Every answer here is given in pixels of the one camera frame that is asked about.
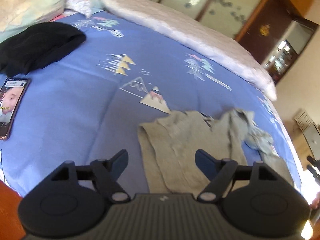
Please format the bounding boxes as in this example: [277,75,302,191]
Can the wooden wardrobe with glass doors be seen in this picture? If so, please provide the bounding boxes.
[150,0,319,82]

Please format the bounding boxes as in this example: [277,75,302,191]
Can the blue patterned bed sheet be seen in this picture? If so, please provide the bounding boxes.
[1,11,301,196]

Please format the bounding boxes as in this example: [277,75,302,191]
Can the white satin quilt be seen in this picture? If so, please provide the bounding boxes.
[101,0,277,101]

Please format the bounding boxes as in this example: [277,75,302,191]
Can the grey pants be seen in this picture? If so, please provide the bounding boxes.
[138,109,295,196]

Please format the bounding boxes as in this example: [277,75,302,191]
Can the small white blue pillow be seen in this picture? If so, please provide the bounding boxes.
[65,0,105,18]

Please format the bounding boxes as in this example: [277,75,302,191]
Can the smartphone with lit screen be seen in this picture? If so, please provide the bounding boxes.
[0,77,31,140]

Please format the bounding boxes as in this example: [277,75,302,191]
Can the white plastic basket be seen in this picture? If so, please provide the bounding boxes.
[293,109,317,132]

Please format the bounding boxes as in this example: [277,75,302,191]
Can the black folded garment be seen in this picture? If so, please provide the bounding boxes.
[1,22,86,77]

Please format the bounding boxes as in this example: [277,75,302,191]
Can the pastel floral pillow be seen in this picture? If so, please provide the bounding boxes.
[1,0,65,42]

